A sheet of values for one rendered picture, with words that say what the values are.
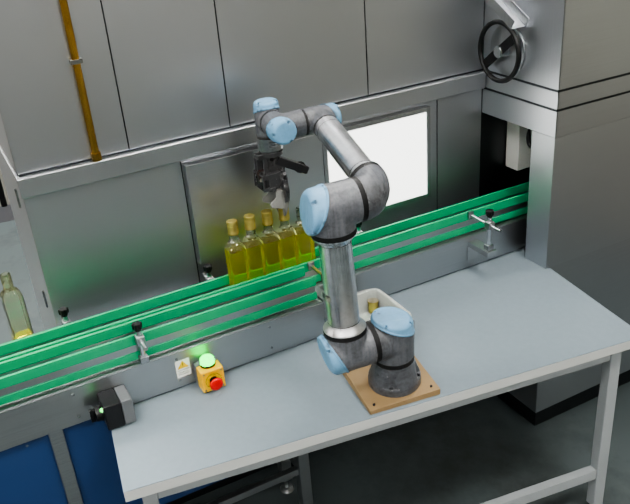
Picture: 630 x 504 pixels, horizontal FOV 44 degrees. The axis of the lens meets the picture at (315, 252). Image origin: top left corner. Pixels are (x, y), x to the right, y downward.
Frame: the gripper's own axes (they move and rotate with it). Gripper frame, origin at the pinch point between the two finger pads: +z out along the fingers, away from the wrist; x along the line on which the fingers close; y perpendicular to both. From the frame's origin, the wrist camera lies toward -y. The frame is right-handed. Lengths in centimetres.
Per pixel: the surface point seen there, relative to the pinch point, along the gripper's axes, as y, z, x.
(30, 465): 91, 49, 13
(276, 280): 7.7, 20.2, 6.2
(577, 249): -104, 37, 22
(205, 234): 22.5, 6.9, -12.1
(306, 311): 2.6, 28.8, 15.4
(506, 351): -45, 41, 54
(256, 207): 4.1, 2.6, -12.1
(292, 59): -15.0, -41.4, -15.0
